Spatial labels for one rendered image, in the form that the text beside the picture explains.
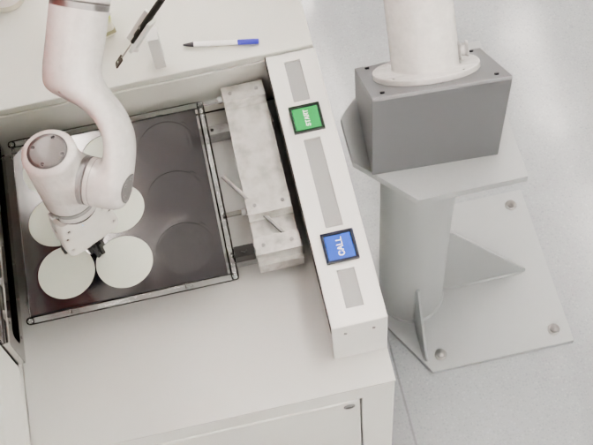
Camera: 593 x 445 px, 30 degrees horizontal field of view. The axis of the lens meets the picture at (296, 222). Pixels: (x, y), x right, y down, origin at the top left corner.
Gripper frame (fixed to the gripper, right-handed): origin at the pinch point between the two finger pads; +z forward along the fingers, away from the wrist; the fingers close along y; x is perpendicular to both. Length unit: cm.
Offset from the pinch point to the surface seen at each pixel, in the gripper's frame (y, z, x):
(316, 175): 36.6, -3.7, -16.4
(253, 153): 33.4, 3.9, -1.7
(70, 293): -8.4, 2.0, -3.8
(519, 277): 87, 90, -30
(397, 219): 56, 37, -17
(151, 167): 17.0, 2.0, 7.2
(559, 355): 81, 92, -51
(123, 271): 1.0, 2.0, -6.4
